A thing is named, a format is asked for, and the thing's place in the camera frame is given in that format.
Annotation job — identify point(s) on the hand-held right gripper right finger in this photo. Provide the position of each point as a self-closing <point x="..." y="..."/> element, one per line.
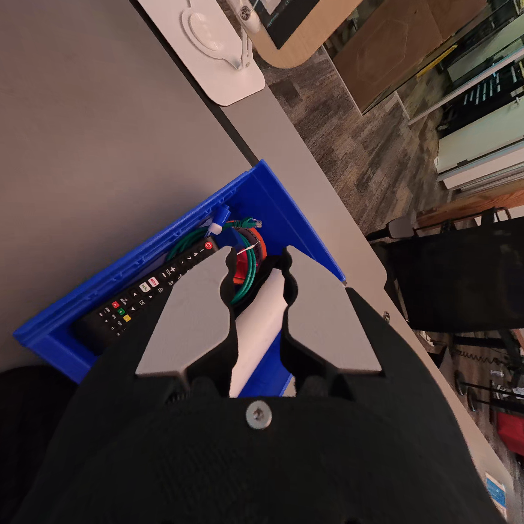
<point x="327" y="323"/>

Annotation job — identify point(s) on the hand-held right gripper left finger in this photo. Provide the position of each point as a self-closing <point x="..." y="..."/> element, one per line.
<point x="192" y="319"/>

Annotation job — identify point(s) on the white cylinder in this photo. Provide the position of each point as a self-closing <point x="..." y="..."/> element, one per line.
<point x="258" y="335"/>

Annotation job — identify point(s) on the blue plastic bin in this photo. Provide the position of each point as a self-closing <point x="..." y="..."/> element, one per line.
<point x="270" y="196"/>

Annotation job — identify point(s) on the black remote control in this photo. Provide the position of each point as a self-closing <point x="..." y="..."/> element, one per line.
<point x="135" y="299"/>

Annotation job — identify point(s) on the orange tape roll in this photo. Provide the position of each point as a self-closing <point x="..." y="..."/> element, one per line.
<point x="262" y="249"/>

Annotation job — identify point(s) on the blue and white plug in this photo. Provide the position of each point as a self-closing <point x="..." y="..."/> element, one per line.
<point x="220" y="217"/>

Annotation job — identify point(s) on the black mesh chair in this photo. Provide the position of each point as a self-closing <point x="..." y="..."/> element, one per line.
<point x="462" y="278"/>

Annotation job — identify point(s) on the red box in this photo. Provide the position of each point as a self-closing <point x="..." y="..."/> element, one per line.
<point x="511" y="434"/>

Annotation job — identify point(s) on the white cabinet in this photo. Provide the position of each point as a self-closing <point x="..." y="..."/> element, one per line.
<point x="479" y="151"/>

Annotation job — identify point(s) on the white stand base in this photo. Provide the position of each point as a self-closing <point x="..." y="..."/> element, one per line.
<point x="221" y="69"/>

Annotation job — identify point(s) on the wooden board with black panel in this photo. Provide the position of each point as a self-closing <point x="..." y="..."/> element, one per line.
<point x="294" y="53"/>

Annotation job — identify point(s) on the brown cardboard panel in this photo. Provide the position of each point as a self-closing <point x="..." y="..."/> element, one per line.
<point x="393" y="49"/>

